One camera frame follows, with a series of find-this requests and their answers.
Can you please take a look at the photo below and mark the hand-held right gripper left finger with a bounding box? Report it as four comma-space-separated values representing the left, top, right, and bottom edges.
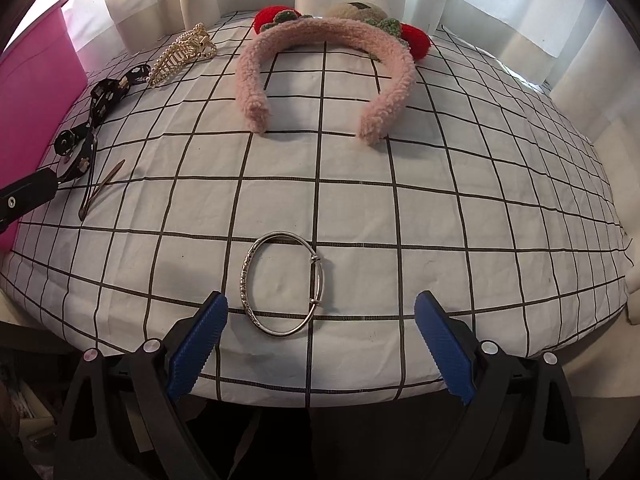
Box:
52, 290, 229, 480

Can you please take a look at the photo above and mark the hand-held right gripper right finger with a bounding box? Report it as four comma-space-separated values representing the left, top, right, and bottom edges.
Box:
414, 290, 596, 480

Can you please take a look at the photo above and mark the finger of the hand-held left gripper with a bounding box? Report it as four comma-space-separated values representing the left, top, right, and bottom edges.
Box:
0, 169, 58, 233

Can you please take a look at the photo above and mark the brown hair clip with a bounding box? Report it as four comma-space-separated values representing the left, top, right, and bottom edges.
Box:
77, 159, 126, 221

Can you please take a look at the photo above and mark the pink plastic basin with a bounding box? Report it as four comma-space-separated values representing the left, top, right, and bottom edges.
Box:
0, 0, 90, 253

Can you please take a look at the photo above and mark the black printed lanyard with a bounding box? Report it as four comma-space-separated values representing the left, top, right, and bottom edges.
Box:
62, 62, 153, 181

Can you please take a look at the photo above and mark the silver bracelet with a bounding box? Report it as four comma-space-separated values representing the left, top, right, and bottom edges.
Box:
240, 231, 321, 337

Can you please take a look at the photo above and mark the gold hair claw clip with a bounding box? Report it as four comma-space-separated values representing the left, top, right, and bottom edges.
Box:
147, 22, 218, 88

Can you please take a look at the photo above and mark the pink fluffy strawberry headband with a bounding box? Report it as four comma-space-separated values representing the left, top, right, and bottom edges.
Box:
235, 6, 435, 145

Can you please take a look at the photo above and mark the beige plush hair clip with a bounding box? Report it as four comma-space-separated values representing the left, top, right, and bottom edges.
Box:
322, 1, 386, 26

